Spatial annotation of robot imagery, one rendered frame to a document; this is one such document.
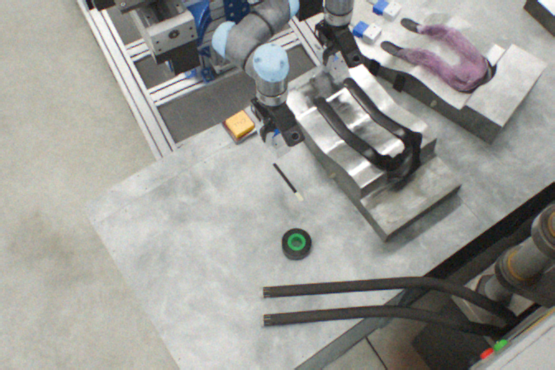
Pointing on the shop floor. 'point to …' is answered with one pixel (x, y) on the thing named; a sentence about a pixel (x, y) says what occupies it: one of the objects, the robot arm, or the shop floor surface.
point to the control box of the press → (523, 348)
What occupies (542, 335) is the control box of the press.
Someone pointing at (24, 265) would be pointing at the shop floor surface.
